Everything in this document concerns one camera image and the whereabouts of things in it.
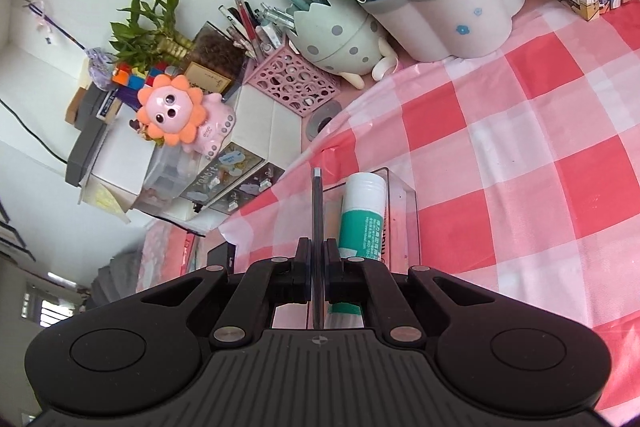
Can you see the white cardboard box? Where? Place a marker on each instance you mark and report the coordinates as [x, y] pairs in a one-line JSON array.
[[120, 157]]

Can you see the white drawer organizer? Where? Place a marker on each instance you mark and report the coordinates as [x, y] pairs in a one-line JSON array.
[[265, 122]]

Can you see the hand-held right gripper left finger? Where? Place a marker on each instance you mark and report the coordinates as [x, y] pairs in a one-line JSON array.
[[302, 267]]

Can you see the pink checkered tablecloth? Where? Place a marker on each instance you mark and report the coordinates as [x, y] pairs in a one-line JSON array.
[[500, 157]]

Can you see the egg shaped pen holder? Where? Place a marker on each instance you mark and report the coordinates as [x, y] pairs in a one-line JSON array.
[[330, 42]]

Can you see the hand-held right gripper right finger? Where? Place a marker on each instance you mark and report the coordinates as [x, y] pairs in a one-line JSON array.
[[334, 272]]

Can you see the black case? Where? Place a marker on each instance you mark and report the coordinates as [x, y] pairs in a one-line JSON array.
[[317, 217]]

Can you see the green bamboo plant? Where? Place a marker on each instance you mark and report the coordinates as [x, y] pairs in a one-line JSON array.
[[145, 27]]

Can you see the stack of black boxes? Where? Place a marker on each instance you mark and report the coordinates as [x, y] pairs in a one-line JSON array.
[[85, 147]]

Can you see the white green glue stick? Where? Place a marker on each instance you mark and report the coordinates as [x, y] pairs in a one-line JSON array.
[[362, 227]]

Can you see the pink perforated pen holder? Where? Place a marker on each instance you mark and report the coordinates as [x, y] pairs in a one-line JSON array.
[[290, 82]]

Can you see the yellow paper sheet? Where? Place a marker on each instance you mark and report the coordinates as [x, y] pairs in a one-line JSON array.
[[102, 199]]

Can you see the glass plant vase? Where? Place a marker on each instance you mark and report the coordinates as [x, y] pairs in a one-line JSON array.
[[215, 52]]

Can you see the hanging ribbon ornament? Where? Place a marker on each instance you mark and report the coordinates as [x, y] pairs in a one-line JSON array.
[[50, 24]]

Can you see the room window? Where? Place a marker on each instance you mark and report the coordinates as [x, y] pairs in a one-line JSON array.
[[47, 307]]

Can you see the bunch of thin pens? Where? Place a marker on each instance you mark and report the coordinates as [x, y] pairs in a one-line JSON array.
[[245, 27]]

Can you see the purple sachet bag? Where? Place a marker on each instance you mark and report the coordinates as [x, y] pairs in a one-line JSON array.
[[100, 67]]

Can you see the clear plastic tray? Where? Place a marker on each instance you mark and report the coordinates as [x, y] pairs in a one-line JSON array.
[[400, 217]]

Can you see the clear plastic storage box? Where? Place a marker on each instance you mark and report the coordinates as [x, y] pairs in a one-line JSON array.
[[165, 177]]

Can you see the pink orange lion toy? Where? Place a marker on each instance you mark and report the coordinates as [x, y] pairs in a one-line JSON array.
[[170, 107]]

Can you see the colourful puzzle cube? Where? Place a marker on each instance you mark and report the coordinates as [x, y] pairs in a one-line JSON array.
[[130, 77]]

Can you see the small colourful figurine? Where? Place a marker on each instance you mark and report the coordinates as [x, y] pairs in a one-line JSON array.
[[142, 129]]

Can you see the pink flat box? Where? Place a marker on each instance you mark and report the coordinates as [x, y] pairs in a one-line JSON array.
[[170, 252]]

